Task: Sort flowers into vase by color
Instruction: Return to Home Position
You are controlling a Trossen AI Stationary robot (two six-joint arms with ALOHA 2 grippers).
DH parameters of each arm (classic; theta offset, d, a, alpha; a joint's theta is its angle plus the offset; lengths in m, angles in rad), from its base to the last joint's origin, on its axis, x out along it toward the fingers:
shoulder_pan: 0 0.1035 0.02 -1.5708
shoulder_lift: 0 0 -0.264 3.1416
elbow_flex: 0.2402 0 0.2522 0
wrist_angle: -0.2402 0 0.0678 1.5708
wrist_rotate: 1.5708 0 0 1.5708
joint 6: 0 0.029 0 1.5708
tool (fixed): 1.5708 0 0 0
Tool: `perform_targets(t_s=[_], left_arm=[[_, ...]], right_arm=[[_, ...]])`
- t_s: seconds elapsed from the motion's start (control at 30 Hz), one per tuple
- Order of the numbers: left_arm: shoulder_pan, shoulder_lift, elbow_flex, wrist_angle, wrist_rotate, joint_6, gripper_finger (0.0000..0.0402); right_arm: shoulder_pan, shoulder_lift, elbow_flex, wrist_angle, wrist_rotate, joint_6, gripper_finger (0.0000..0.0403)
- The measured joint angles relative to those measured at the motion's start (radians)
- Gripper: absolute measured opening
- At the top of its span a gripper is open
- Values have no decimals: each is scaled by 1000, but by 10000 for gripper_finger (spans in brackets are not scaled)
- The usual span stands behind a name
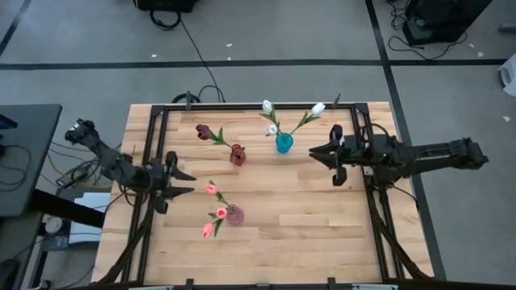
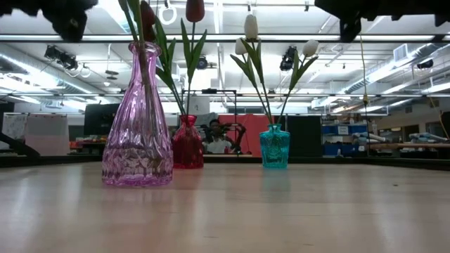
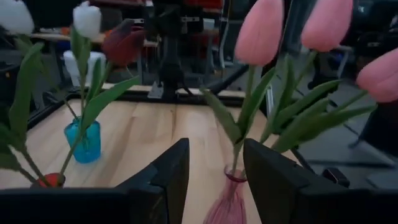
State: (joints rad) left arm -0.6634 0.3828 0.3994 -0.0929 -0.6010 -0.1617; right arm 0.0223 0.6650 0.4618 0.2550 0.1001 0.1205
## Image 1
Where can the white artificial tulip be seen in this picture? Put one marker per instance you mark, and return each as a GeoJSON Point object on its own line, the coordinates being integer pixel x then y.
{"type": "Point", "coordinates": [267, 106]}
{"type": "Point", "coordinates": [318, 108]}
{"type": "Point", "coordinates": [273, 129]}

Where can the white roll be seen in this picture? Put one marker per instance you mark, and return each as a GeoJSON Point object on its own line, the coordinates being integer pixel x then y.
{"type": "Point", "coordinates": [53, 225]}

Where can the white plastic object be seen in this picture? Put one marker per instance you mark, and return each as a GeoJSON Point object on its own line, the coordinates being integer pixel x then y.
{"type": "Point", "coordinates": [510, 76]}

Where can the black floor box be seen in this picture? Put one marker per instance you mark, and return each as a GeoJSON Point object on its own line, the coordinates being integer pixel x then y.
{"type": "Point", "coordinates": [165, 5]}

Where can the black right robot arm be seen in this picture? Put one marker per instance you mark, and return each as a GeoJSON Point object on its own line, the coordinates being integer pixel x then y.
{"type": "Point", "coordinates": [435, 155]}

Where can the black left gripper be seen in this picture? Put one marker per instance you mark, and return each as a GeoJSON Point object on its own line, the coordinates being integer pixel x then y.
{"type": "Point", "coordinates": [159, 179]}

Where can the teal glass vase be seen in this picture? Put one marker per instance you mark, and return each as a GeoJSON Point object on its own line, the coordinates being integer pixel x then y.
{"type": "Point", "coordinates": [284, 143]}

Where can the black desk leg beam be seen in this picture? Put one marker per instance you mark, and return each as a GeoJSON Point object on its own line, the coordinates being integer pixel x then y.
{"type": "Point", "coordinates": [68, 207]}

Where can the white box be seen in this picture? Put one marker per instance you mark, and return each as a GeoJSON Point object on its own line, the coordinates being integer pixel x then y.
{"type": "Point", "coordinates": [96, 200]}

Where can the pink ribbed glass vase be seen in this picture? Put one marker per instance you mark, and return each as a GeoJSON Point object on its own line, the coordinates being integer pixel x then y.
{"type": "Point", "coordinates": [235, 215]}

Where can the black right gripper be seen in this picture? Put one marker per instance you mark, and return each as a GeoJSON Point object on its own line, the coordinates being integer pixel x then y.
{"type": "Point", "coordinates": [354, 155]}

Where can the black equipment case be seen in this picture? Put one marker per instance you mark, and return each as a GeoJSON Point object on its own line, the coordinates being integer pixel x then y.
{"type": "Point", "coordinates": [443, 16]}

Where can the black desk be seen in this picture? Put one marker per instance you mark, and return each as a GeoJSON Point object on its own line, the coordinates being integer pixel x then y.
{"type": "Point", "coordinates": [28, 161]}

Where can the black power adapter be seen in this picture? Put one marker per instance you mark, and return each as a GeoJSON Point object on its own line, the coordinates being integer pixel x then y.
{"type": "Point", "coordinates": [71, 178]}

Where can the blue device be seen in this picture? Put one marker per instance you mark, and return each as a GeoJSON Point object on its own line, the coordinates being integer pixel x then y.
{"type": "Point", "coordinates": [6, 122]}

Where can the black aluminium table frame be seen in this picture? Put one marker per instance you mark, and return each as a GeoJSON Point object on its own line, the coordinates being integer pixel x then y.
{"type": "Point", "coordinates": [258, 107]}

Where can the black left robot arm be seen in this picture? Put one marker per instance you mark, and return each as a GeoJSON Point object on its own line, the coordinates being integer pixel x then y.
{"type": "Point", "coordinates": [117, 167]}

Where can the red glass vase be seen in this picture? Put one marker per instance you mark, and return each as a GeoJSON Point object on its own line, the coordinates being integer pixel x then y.
{"type": "Point", "coordinates": [232, 159]}

